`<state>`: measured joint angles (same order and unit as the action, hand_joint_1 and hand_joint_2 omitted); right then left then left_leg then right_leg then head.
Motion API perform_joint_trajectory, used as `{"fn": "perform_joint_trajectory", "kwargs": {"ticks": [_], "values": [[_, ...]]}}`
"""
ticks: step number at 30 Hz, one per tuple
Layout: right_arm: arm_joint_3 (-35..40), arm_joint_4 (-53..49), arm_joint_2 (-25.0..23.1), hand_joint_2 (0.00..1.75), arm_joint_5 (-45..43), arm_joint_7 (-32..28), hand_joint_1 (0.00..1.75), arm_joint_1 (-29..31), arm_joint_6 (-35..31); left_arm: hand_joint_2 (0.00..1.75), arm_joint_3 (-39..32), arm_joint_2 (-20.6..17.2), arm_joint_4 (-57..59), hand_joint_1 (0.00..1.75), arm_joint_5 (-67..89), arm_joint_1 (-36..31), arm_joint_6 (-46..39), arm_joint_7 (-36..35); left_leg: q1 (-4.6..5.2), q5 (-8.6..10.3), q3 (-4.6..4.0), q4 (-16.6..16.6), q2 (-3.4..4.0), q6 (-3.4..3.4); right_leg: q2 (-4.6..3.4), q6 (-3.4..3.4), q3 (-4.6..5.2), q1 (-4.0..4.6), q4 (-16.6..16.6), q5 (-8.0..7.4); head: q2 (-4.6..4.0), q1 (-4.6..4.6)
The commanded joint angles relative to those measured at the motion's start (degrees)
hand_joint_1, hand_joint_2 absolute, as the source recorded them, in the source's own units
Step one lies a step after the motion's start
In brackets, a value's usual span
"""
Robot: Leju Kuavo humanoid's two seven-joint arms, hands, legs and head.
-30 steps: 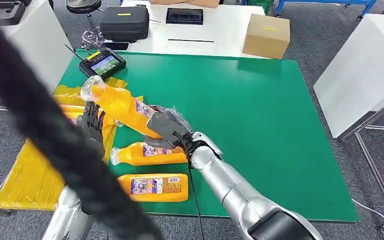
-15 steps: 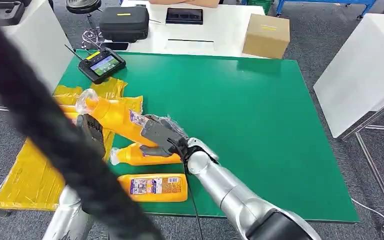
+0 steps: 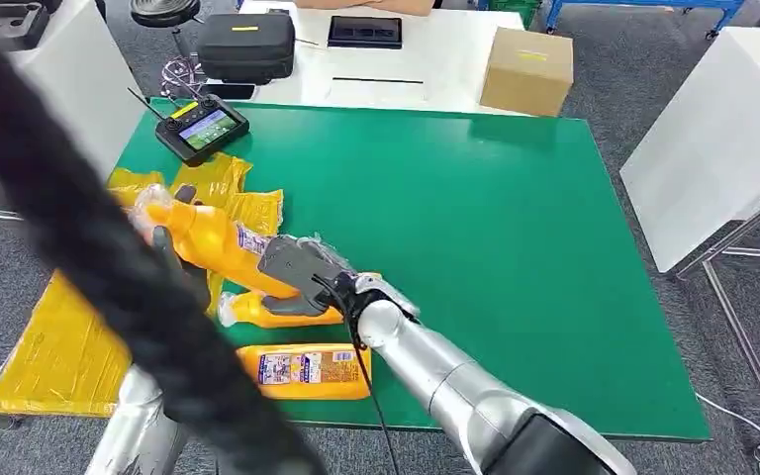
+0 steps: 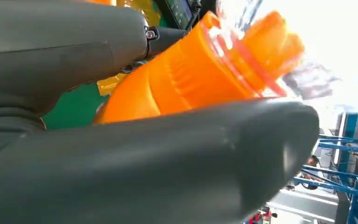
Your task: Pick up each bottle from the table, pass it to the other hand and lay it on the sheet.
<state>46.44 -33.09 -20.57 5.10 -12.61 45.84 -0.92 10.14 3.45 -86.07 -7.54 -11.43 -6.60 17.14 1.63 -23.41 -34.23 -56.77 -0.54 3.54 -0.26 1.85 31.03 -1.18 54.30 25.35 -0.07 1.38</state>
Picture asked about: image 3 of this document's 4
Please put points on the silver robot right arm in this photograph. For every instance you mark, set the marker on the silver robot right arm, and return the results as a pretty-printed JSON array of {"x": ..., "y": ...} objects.
[{"x": 452, "y": 387}]

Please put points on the white side table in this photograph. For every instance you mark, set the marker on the white side table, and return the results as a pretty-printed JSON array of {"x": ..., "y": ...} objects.
[{"x": 85, "y": 85}]

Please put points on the black round stool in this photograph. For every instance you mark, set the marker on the black round stool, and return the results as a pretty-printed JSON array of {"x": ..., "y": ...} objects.
[{"x": 165, "y": 10}]

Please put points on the orange drink bottle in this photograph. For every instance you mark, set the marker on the orange drink bottle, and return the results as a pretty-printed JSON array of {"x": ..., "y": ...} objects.
[
  {"x": 209, "y": 242},
  {"x": 308, "y": 383},
  {"x": 249, "y": 313}
]

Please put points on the black tablet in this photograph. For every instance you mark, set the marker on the black tablet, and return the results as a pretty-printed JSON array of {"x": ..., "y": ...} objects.
[{"x": 364, "y": 31}]

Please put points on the brown cardboard box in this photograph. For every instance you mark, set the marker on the brown cardboard box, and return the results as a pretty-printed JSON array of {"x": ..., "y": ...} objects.
[{"x": 525, "y": 73}]

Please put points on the white tilted table top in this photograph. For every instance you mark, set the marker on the white tilted table top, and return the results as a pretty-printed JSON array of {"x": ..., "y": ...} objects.
[{"x": 714, "y": 147}]

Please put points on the yellow plastic sheet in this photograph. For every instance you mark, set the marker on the yellow plastic sheet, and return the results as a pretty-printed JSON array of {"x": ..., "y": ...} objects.
[{"x": 59, "y": 354}]

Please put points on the black carrying case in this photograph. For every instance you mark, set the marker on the black carrying case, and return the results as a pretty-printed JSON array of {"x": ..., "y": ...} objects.
[{"x": 245, "y": 47}]

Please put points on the black remote controller with screen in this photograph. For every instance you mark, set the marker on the black remote controller with screen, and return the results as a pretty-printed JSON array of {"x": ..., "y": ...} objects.
[{"x": 206, "y": 129}]

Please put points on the green plastic crate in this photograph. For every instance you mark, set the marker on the green plastic crate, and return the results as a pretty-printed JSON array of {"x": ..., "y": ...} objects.
[{"x": 514, "y": 8}]

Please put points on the metal table frame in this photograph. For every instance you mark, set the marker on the metal table frame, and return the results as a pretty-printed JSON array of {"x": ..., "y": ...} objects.
[{"x": 740, "y": 334}]

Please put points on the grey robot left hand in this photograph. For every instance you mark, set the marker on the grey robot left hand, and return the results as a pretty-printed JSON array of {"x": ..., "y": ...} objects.
[{"x": 183, "y": 275}]

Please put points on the black moulded tray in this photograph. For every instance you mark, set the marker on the black moulded tray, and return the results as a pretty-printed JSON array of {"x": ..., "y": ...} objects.
[{"x": 19, "y": 23}]

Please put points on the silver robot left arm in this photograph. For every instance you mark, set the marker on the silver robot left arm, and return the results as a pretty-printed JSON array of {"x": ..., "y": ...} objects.
[{"x": 137, "y": 426}]

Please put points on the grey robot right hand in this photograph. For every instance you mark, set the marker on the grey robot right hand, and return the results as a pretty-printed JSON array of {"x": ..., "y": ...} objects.
[{"x": 295, "y": 269}]

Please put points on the thin black strip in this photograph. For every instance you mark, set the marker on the thin black strip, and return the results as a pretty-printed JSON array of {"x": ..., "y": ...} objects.
[{"x": 377, "y": 80}]

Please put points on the blue metal rack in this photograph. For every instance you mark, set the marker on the blue metal rack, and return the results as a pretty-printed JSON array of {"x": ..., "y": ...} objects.
[{"x": 649, "y": 4}]

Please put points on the black phone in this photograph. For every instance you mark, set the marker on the black phone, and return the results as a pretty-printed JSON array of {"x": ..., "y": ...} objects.
[{"x": 229, "y": 91}]

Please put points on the green table mat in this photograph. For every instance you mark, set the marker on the green table mat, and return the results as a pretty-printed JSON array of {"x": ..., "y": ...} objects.
[{"x": 485, "y": 229}]

